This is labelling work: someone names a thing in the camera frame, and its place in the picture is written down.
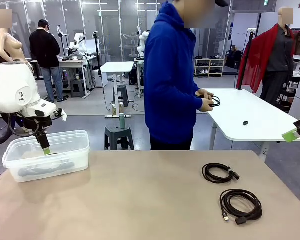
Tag dark storage shelf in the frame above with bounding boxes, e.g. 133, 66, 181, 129
277, 56, 300, 113

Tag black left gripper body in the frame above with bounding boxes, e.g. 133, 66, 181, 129
22, 115, 53, 137

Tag person's right forearm blue sleeve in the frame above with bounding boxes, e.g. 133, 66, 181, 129
173, 89, 203, 113

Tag grey green tumbler bottle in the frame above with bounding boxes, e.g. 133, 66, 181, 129
118, 112, 126, 130

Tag white table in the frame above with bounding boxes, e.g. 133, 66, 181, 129
206, 88, 300, 157

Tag long black USB extension cable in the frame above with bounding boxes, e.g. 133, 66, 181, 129
219, 189, 263, 226

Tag person in blue hoodie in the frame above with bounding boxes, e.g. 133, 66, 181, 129
143, 0, 230, 151

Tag white standing desk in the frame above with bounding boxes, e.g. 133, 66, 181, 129
99, 61, 135, 119

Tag dark grey stool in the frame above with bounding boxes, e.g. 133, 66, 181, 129
112, 84, 130, 108
70, 79, 87, 98

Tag black bags pile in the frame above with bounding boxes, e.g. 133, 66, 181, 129
226, 49, 243, 70

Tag red shawl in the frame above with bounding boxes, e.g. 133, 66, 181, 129
236, 23, 296, 95

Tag clear plastic storage box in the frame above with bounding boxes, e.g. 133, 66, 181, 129
1, 129, 91, 183

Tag person's left hand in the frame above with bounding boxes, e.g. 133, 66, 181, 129
196, 89, 215, 99

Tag small black USB cable coil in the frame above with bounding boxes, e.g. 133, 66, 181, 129
201, 162, 241, 185

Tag black camera tripod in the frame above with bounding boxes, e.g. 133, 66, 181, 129
92, 31, 103, 76

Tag wooden shoe rack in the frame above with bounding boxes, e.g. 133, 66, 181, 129
194, 57, 226, 78

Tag bare beige mannequin grey trousers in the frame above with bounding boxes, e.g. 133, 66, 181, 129
0, 9, 38, 81

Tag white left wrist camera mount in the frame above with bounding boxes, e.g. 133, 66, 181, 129
54, 107, 68, 123

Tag man in black jacket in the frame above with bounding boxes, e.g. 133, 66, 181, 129
29, 19, 65, 104

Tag mannequin in grey shirt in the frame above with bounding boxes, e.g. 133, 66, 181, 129
259, 7, 297, 106

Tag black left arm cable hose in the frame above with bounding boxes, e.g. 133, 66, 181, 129
0, 112, 18, 147

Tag grey plastic step stool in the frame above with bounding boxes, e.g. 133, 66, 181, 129
104, 124, 135, 151

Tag person's right hand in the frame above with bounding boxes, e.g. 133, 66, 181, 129
199, 98, 215, 112

